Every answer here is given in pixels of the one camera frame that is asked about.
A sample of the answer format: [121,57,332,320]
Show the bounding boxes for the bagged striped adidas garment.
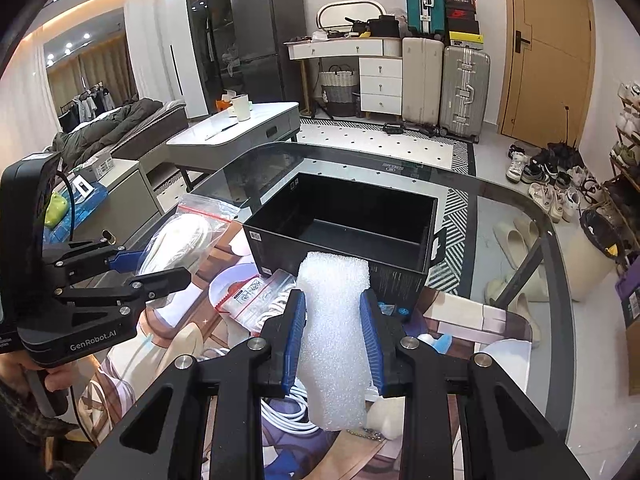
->
[137,194,240,325]

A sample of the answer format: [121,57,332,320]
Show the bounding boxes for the zip bag with white cable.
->
[215,270,296,335]

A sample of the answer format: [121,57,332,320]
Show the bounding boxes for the white foam block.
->
[296,252,371,431]

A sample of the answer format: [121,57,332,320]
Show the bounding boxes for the white plush toy blue ear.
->
[349,333,452,441]

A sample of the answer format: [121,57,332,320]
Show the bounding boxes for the person's left hand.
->
[0,350,99,396]

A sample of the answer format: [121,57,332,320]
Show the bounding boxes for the anime print table mat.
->
[77,209,535,480]

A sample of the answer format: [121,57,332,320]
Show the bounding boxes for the dark jacket on sofa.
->
[48,98,163,169]

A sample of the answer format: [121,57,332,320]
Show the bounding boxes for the brown cardboard box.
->
[626,318,640,396]

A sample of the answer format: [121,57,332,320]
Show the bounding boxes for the white coffee table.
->
[166,102,300,192]

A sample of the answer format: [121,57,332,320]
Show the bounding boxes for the purple bag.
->
[615,258,640,327]

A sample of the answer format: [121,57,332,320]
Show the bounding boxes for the beige slippers under table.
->
[484,214,549,348]

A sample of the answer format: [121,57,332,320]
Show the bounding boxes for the white mug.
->
[232,94,250,122]

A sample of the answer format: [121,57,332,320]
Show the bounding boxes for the black cardboard box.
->
[243,172,447,318]

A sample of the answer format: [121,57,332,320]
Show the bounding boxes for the wooden shoe rack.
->
[604,82,639,252]

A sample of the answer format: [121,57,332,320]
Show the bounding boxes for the black refrigerator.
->
[231,0,307,104]

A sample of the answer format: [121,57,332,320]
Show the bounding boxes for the woven laundry basket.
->
[319,65,359,117]

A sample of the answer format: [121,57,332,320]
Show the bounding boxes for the oval vanity mirror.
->
[316,0,386,32]

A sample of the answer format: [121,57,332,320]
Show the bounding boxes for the white dresser with drawers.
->
[285,37,402,118]

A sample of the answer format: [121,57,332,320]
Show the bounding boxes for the silver aluminium suitcase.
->
[439,46,490,143]

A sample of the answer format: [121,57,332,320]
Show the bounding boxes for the wooden door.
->
[498,0,596,148]

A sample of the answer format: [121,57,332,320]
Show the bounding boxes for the beige suitcase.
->
[401,38,444,126]

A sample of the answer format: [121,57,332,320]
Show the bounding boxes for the stacked shoe boxes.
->
[445,0,484,50]

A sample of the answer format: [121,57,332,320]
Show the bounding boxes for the teal suitcase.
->
[406,0,446,40]

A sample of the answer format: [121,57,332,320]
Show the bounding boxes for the white coiled charging cable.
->
[200,343,321,437]

